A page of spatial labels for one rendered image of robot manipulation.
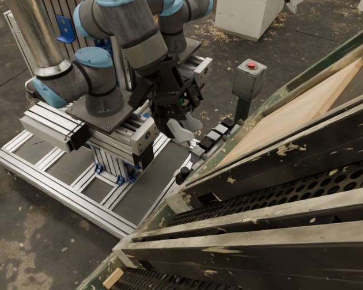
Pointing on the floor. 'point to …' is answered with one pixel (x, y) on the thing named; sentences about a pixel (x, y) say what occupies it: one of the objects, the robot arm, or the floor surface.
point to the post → (241, 110)
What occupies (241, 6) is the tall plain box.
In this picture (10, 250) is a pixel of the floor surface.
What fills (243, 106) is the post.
